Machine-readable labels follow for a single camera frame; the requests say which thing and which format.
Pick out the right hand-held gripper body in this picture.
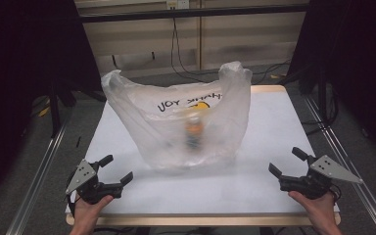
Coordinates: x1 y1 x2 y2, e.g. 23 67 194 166
279 155 364 201

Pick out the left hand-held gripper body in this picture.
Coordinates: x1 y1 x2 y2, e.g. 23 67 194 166
66 159 124 206

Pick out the translucent white plastic bag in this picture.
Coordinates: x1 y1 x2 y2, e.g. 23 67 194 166
100 60 254 171

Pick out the person's right hand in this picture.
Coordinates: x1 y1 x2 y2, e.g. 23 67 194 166
288 190 340 229

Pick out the person's left hand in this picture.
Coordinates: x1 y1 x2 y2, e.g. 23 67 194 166
71 194 115 229

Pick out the black stand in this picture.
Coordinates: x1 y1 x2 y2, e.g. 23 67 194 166
298 62 340 127
47 79 79 139

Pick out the yellow tape strip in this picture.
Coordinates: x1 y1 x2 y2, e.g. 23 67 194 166
37 105 52 118

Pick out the orange bottle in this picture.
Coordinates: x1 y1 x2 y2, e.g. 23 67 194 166
183 117 204 152

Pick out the black curtain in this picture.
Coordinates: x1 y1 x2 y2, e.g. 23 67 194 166
0 0 105 211
286 0 376 165

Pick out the black horizontal bar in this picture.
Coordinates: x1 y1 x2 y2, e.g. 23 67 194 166
77 3 311 24

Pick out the aluminium rail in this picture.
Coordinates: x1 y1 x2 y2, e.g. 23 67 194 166
5 112 74 235
303 95 376 235

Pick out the black floor cable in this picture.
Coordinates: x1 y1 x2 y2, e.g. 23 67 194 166
250 58 294 86

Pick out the black hanging cable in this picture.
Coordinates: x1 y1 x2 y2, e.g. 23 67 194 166
169 17 223 84

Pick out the white wall socket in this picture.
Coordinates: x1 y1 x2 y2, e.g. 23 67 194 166
165 0 191 11

